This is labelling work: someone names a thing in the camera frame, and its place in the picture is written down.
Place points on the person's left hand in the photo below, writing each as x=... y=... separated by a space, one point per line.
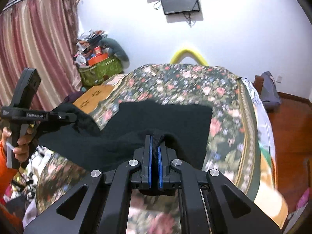
x=23 y=148

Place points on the person's left forearm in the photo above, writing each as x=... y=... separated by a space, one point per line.
x=4 y=168

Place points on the pink cloth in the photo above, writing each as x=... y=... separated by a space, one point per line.
x=303 y=199

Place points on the grey plush toy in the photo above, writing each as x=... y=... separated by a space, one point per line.
x=119 y=50

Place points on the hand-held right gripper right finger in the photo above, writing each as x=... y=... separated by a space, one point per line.
x=160 y=168

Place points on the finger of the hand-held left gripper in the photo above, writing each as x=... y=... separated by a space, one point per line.
x=63 y=117

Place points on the floral blanket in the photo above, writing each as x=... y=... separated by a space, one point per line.
x=195 y=85

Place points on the white bed sheet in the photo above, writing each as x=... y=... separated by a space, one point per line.
x=264 y=126

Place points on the black elephant print t-shirt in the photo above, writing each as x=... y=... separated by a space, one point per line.
x=146 y=119

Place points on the striped pink curtain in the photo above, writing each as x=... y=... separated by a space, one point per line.
x=36 y=48

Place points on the grey bag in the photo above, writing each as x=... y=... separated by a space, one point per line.
x=269 y=90

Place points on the orange box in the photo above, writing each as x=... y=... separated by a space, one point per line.
x=97 y=59

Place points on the bamboo lap desk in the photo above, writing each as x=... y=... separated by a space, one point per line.
x=93 y=98

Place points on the dark cloth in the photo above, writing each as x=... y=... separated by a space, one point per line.
x=73 y=97

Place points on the yellow foam tube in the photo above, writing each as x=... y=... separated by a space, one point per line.
x=187 y=53

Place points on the wooden bed frame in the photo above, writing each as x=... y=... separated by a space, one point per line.
x=258 y=81

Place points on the small wall monitor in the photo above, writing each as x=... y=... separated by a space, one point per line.
x=179 y=1

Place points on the wall socket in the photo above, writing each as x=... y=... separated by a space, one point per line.
x=279 y=78

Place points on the green storage bag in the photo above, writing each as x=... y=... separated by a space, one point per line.
x=102 y=72

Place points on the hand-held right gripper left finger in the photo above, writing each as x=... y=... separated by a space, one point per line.
x=149 y=165

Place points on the pile of clutter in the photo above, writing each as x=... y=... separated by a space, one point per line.
x=85 y=43

